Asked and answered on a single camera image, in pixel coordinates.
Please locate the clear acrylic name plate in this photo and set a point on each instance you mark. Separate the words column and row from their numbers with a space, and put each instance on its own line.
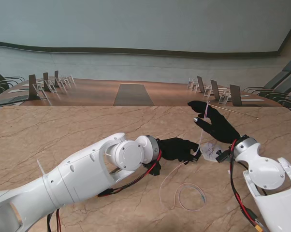
column 41, row 93
column 207, row 92
column 223, row 98
column 50, row 87
column 190, row 83

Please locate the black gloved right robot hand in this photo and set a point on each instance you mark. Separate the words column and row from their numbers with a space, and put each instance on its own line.
column 220, row 128

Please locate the gold rack with marble base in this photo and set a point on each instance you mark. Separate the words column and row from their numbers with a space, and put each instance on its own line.
column 209, row 151

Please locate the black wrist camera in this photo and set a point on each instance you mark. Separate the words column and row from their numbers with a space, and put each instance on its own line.
column 155, row 169
column 222, row 155

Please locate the dark upright desk panel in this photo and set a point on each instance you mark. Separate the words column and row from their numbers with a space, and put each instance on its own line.
column 56, row 77
column 200, row 84
column 215, row 90
column 46, row 81
column 235, row 94
column 33, row 87

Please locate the brown conference table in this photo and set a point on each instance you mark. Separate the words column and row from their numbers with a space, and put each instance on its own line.
column 92, row 94

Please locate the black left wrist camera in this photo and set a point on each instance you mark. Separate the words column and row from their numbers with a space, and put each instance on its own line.
column 155, row 169

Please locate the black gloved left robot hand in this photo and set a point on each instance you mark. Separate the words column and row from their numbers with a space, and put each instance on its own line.
column 177, row 149

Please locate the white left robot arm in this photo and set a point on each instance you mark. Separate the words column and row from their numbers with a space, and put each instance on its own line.
column 82, row 174

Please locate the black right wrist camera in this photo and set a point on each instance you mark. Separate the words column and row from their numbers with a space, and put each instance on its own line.
column 222, row 155

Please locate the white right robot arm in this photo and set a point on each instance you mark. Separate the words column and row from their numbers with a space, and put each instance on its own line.
column 268, row 176

